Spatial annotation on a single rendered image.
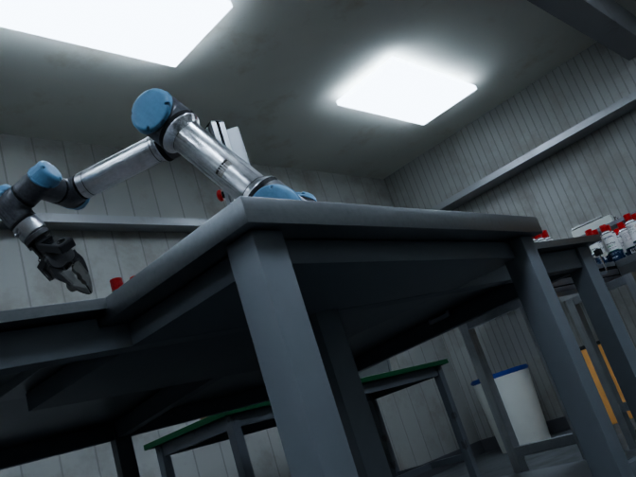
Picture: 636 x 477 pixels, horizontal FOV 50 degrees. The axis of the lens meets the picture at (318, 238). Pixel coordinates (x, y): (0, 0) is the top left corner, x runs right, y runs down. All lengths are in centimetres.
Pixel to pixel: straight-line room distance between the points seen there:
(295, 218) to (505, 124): 594
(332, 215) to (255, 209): 16
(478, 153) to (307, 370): 612
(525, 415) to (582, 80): 296
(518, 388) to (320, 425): 530
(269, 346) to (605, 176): 563
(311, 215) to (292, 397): 27
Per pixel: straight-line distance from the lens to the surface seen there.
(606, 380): 340
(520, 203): 669
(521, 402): 615
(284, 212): 96
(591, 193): 643
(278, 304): 91
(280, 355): 90
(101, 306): 119
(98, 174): 195
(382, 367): 436
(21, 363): 118
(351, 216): 107
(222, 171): 161
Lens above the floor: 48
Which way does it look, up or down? 17 degrees up
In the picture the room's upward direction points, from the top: 18 degrees counter-clockwise
